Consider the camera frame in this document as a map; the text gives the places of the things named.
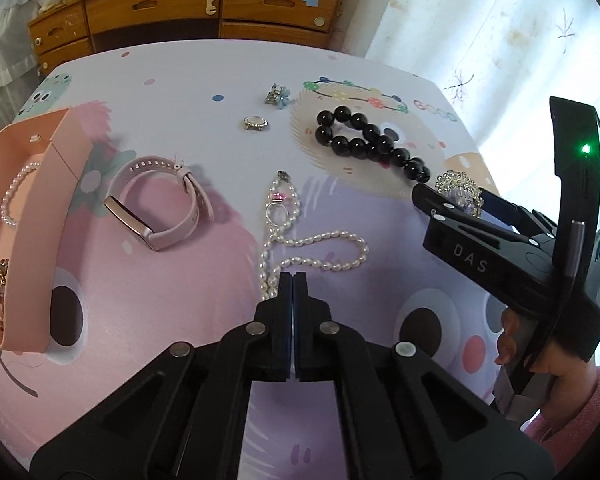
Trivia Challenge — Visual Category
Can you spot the white floral curtain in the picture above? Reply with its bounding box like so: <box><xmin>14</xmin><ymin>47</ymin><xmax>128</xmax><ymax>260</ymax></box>
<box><xmin>364</xmin><ymin>0</ymin><xmax>600</xmax><ymax>213</ymax></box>

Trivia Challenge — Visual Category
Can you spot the blue flower brooch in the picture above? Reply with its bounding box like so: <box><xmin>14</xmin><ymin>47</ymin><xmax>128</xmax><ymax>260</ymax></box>
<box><xmin>264</xmin><ymin>83</ymin><xmax>292</xmax><ymax>110</ymax></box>

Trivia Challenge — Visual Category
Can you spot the pink jewelry box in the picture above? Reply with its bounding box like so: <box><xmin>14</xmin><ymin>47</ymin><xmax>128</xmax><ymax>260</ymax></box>
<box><xmin>0</xmin><ymin>107</ymin><xmax>97</xmax><ymax>357</ymax></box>

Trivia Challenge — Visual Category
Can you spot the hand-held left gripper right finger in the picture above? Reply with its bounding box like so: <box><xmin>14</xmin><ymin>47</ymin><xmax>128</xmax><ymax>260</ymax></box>
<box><xmin>293</xmin><ymin>272</ymin><xmax>557</xmax><ymax>480</ymax></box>

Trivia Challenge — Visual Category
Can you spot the person's right forearm pink sleeve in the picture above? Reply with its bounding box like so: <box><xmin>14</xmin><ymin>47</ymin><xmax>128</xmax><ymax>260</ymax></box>
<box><xmin>522</xmin><ymin>365</ymin><xmax>600</xmax><ymax>443</ymax></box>

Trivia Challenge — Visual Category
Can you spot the small pearl bracelet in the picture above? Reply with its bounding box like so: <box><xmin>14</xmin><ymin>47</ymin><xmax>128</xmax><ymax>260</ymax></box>
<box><xmin>0</xmin><ymin>160</ymin><xmax>42</xmax><ymax>229</ymax></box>

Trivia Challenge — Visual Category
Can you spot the long pearl necklace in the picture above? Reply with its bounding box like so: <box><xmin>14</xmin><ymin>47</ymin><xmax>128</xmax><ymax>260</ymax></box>
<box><xmin>258</xmin><ymin>170</ymin><xmax>370</xmax><ymax>304</ymax></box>

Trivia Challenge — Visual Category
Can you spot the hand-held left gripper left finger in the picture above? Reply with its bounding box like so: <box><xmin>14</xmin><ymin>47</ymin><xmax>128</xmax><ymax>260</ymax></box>
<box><xmin>30</xmin><ymin>272</ymin><xmax>294</xmax><ymax>480</ymax></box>

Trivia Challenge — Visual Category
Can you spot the silver ring with pink stone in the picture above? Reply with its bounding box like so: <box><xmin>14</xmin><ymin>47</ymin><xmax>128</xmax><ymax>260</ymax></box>
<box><xmin>264</xmin><ymin>191</ymin><xmax>291</xmax><ymax>226</ymax></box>

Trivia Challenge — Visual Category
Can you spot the person's right hand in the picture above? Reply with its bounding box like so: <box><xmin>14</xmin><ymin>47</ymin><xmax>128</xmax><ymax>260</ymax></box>
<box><xmin>495</xmin><ymin>306</ymin><xmax>599</xmax><ymax>413</ymax></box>

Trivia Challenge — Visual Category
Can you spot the white lace cloth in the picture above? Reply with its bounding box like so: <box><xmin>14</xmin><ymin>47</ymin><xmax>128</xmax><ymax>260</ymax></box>
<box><xmin>0</xmin><ymin>0</ymin><xmax>48</xmax><ymax>128</ymax></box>

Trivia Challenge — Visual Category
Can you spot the wooden dresser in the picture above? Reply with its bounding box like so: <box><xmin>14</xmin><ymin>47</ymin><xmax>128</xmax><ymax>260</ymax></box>
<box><xmin>27</xmin><ymin>0</ymin><xmax>349</xmax><ymax>79</ymax></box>

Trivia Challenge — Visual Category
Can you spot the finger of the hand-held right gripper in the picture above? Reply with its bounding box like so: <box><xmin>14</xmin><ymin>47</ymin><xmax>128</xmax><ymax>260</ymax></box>
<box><xmin>411</xmin><ymin>183</ymin><xmax>561</xmax><ymax>311</ymax></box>
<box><xmin>480</xmin><ymin>188</ymin><xmax>558</xmax><ymax>242</ymax></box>

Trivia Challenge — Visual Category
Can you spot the pink smart band watch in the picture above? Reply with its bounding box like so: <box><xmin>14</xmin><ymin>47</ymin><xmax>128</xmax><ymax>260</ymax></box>
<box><xmin>103</xmin><ymin>156</ymin><xmax>215</xmax><ymax>253</ymax></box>

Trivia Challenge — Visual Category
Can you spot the cartoon printed tablecloth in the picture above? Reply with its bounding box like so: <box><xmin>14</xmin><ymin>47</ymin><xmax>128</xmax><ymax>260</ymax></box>
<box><xmin>0</xmin><ymin>37</ymin><xmax>600</xmax><ymax>480</ymax></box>

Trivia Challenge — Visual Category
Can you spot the black bead bracelet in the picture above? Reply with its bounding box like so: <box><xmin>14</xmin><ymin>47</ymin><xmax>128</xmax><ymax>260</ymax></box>
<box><xmin>314</xmin><ymin>105</ymin><xmax>430</xmax><ymax>184</ymax></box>

